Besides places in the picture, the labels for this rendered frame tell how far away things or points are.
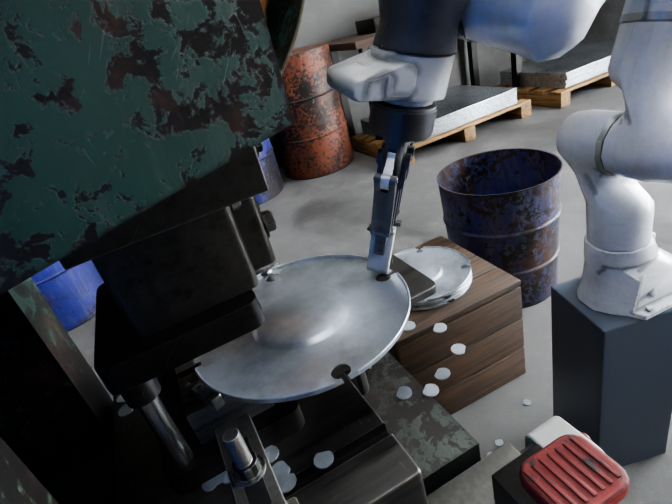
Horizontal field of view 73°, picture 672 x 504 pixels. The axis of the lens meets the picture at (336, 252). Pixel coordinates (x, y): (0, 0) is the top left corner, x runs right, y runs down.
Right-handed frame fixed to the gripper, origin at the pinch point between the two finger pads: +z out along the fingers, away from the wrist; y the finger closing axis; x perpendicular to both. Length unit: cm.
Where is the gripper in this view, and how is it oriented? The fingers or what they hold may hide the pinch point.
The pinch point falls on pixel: (380, 248)
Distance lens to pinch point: 62.8
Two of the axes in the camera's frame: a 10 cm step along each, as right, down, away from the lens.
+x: -9.5, -2.3, 2.0
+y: 2.9, -5.2, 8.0
